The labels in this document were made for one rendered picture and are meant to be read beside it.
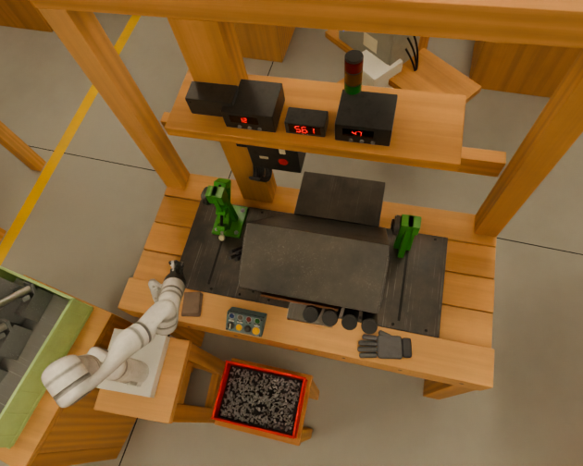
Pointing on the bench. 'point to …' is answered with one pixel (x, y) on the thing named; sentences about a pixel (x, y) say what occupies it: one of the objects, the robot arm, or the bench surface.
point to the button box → (246, 321)
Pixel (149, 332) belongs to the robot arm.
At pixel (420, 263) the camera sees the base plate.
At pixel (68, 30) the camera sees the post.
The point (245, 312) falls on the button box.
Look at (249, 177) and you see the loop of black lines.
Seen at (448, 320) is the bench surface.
